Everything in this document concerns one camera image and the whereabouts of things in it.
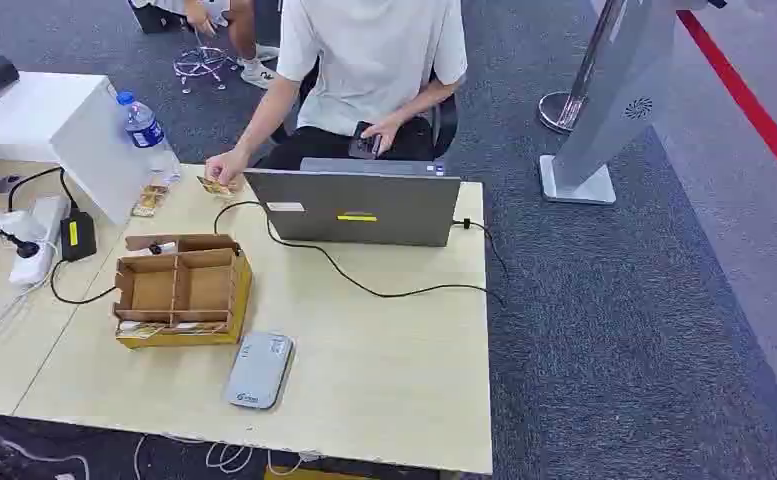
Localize white cabinet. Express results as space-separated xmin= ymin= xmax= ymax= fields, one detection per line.
xmin=0 ymin=70 xmax=153 ymax=227

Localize grey flat card reader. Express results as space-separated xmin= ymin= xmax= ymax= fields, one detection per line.
xmin=223 ymin=331 xmax=295 ymax=411

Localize black power adapter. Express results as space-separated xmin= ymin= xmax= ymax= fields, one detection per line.
xmin=59 ymin=209 xmax=98 ymax=263

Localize person's right hand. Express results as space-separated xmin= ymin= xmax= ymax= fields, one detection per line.
xmin=204 ymin=146 xmax=252 ymax=194

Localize white cables under desk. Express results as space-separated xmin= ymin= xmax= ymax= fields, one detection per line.
xmin=132 ymin=433 xmax=324 ymax=479

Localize black laptop power cable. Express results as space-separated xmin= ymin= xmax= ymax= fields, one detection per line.
xmin=213 ymin=200 xmax=511 ymax=308

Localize black adapter cable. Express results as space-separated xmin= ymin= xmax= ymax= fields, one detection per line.
xmin=7 ymin=166 xmax=119 ymax=307

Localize white power strip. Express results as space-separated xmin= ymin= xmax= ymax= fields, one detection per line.
xmin=7 ymin=193 xmax=72 ymax=287

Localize yellow object under desk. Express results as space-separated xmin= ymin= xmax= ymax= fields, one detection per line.
xmin=262 ymin=465 xmax=381 ymax=480

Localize grey laptop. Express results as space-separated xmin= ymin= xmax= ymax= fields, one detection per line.
xmin=243 ymin=157 xmax=463 ymax=248

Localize clear water bottle blue cap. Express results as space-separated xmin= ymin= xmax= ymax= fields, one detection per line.
xmin=115 ymin=89 xmax=183 ymax=188

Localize person on stool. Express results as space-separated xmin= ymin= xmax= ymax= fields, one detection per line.
xmin=128 ymin=0 xmax=281 ymax=91

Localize seated person in white shirt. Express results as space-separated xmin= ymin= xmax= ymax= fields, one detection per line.
xmin=203 ymin=0 xmax=469 ymax=195

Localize person's left hand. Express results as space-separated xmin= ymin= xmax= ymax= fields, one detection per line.
xmin=360 ymin=115 xmax=403 ymax=159

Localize silver kiosk stand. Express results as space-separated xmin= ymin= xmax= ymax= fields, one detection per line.
xmin=538 ymin=0 xmax=712 ymax=206

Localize chrome stool base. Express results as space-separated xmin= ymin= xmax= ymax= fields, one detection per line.
xmin=171 ymin=31 xmax=240 ymax=95

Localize wooden card box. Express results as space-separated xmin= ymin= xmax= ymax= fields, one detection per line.
xmin=112 ymin=233 xmax=254 ymax=350

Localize black smartphone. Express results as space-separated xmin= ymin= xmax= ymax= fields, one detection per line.
xmin=348 ymin=120 xmax=384 ymax=161

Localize black plug with cable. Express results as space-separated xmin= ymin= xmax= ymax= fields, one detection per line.
xmin=0 ymin=229 xmax=42 ymax=260

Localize gold printed card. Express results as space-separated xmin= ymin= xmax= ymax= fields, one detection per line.
xmin=196 ymin=175 xmax=236 ymax=199

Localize chrome stanchion post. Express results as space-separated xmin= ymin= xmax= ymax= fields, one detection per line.
xmin=536 ymin=0 xmax=629 ymax=135

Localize white charger with cable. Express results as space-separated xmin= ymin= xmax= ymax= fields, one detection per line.
xmin=0 ymin=203 xmax=48 ymax=244

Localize stack of gold cards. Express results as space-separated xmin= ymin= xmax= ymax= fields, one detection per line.
xmin=130 ymin=184 xmax=170 ymax=219

